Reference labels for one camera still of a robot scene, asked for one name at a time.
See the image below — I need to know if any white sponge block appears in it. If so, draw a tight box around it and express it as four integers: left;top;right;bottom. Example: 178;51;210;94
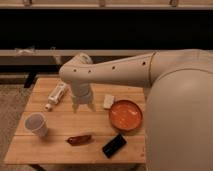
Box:
103;94;115;109

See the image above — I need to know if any long grey bench rail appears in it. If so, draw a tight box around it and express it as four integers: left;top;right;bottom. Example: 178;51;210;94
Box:
0;49;151;65

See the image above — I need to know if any orange ceramic bowl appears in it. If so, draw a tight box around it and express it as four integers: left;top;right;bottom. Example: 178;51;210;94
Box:
108;100;143;131

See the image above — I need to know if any wooden table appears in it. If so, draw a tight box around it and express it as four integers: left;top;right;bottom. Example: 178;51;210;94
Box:
4;78;145;164

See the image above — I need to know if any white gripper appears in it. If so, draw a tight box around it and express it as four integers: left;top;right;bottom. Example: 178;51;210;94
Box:
71;85;95;112

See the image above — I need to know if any white plastic cup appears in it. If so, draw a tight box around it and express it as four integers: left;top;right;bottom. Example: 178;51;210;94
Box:
24;112;48;137

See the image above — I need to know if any white plastic bottle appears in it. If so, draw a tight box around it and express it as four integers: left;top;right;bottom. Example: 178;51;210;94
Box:
45;82;68;111

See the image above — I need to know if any black smartphone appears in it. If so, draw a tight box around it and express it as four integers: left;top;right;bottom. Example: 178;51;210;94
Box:
102;134;127;158

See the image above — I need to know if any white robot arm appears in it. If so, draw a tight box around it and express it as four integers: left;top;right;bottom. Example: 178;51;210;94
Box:
59;49;213;171

